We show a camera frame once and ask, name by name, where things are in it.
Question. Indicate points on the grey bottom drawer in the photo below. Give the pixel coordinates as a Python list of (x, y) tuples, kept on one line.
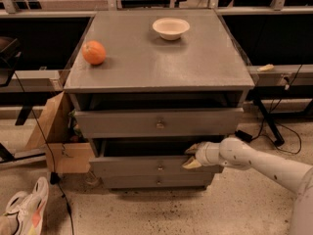
[(159, 181)]

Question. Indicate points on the grey top drawer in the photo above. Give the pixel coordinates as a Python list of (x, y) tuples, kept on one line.
[(158, 123)]

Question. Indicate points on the grey drawer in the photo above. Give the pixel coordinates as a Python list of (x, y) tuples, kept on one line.
[(158, 123), (143, 157), (159, 181)]

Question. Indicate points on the white paper bowl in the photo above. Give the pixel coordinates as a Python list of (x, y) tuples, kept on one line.
[(170, 28)]

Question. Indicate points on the orange fruit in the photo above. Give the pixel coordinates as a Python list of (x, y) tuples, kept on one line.
[(93, 52)]

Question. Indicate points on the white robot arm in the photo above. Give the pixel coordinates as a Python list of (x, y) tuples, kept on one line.
[(294, 176)]

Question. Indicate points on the small yellow foam piece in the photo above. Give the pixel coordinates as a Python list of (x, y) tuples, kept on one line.
[(265, 68)]

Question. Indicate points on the grey wooden drawer cabinet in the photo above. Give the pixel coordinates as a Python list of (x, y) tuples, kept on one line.
[(200, 70)]

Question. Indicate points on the brown cardboard box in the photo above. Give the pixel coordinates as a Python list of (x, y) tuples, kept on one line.
[(51, 136)]

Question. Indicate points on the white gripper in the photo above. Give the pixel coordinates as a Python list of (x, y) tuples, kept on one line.
[(202, 153)]

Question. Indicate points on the white sneaker with orange accents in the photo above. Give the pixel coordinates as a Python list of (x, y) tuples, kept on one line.
[(24, 212)]

